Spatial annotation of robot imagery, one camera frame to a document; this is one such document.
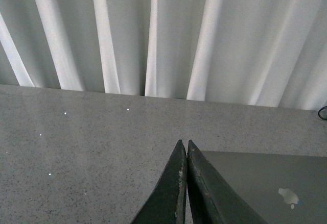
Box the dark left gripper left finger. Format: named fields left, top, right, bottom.
left=132, top=140, right=188, bottom=223

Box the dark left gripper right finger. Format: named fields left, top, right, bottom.
left=187, top=140, right=266, bottom=223

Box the grey laptop computer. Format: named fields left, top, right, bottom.
left=204, top=151, right=326, bottom=223

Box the white pleated curtain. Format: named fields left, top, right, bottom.
left=1, top=0, right=326, bottom=110

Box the black power cable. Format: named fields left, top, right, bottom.
left=317, top=106, right=327, bottom=121

